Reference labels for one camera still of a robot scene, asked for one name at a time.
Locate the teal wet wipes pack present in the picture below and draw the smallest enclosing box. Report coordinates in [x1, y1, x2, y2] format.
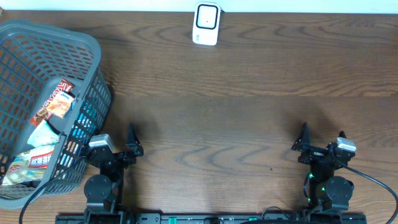
[27, 120, 59, 148]

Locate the orange tissue pack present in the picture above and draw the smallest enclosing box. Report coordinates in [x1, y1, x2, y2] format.
[47, 91, 75, 118]

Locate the yellow noodle snack bag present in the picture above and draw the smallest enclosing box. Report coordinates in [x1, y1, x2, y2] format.
[2, 144, 55, 185]

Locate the red chocolate bar wrapper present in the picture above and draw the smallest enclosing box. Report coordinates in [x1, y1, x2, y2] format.
[30, 78, 75, 126]

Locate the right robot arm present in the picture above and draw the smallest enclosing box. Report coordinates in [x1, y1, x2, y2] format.
[291, 123, 356, 223]

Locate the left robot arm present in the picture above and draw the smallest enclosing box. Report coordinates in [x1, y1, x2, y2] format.
[83, 124, 144, 223]

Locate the white barcode scanner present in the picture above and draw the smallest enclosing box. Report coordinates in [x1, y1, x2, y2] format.
[192, 2, 221, 46]

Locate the grey plastic basket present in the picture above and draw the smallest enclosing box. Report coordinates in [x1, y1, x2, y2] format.
[1, 20, 111, 209]

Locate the black cable right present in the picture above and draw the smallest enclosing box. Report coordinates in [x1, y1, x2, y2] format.
[338, 161, 398, 223]

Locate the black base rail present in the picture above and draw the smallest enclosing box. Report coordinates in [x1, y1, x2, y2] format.
[55, 213, 367, 224]

